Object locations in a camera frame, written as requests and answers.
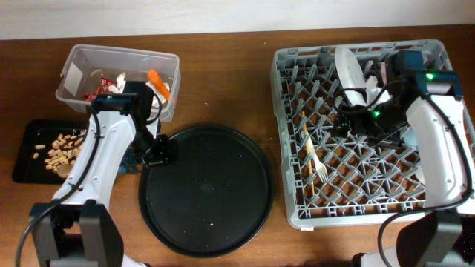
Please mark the brown round cookie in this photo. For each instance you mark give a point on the brown round cookie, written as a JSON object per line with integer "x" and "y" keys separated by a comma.
{"x": 64, "y": 170}

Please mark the round black tray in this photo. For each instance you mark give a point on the round black tray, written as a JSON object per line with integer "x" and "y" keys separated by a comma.
{"x": 213, "y": 196}

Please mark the wooden chopstick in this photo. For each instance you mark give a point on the wooden chopstick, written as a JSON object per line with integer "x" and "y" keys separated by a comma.
{"x": 309, "y": 165}

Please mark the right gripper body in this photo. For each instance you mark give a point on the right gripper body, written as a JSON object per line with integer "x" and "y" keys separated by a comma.
{"x": 377, "y": 122}

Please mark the pink bowl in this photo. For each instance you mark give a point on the pink bowl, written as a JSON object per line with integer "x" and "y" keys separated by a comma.
{"x": 383, "y": 71}

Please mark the red foil snack wrapper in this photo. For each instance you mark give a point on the red foil snack wrapper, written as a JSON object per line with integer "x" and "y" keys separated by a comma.
{"x": 103, "y": 87}

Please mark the black rectangular tray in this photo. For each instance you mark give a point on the black rectangular tray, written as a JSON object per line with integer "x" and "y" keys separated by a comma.
{"x": 39, "y": 134}

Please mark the clear plastic bin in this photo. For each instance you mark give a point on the clear plastic bin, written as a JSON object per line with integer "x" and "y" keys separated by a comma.
{"x": 87, "y": 64}

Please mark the grey dishwasher rack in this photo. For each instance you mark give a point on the grey dishwasher rack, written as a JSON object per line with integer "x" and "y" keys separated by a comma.
{"x": 367, "y": 181}

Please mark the light blue cup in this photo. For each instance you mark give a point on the light blue cup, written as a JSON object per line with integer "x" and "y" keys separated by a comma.
{"x": 410, "y": 138}

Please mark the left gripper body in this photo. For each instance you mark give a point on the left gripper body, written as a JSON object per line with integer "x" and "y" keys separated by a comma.
{"x": 156, "y": 151}

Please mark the peanut shells pile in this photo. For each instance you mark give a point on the peanut shells pile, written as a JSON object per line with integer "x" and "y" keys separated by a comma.
{"x": 64, "y": 149}

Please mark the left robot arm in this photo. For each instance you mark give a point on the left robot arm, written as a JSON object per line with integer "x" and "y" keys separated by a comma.
{"x": 75, "y": 227}

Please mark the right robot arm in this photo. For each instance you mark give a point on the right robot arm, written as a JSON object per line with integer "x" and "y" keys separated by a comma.
{"x": 430, "y": 102}

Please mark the white plastic fork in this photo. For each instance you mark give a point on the white plastic fork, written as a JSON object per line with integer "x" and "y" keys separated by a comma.
{"x": 319, "y": 166}

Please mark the orange carrot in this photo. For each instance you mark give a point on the orange carrot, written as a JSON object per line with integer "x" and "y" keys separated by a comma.
{"x": 158, "y": 83}

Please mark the grey plate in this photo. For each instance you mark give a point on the grey plate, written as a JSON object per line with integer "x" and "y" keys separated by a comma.
{"x": 351, "y": 76}

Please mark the white cup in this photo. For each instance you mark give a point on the white cup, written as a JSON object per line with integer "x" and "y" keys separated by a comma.
{"x": 420, "y": 176}

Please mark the white paper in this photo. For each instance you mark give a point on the white paper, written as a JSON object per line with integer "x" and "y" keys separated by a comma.
{"x": 119, "y": 85}

